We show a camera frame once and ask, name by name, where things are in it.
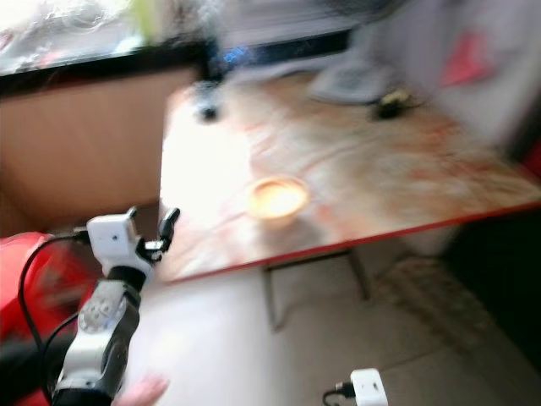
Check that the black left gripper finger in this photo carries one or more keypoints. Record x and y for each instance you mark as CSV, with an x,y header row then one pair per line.
x,y
169,226

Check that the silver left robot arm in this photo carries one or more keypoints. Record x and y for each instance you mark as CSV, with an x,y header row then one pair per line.
x,y
97,338

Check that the small pale bowl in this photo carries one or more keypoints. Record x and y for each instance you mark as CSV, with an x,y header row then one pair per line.
x,y
277,200

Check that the brown wooden panel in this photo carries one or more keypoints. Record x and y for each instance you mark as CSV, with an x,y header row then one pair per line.
x,y
84,144

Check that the red plastic object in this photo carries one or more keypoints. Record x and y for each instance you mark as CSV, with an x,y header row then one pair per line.
x,y
42,296

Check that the dark bottle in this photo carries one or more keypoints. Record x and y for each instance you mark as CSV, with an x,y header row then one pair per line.
x,y
208,97

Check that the table with patterned cloth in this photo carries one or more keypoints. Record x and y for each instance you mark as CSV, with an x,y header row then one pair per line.
x,y
372,178

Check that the grey fan base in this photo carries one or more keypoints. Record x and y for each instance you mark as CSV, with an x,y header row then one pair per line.
x,y
347,83

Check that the small black object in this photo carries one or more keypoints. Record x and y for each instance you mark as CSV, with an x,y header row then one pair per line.
x,y
396,105

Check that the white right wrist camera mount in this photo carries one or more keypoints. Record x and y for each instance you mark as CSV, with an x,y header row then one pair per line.
x,y
369,389

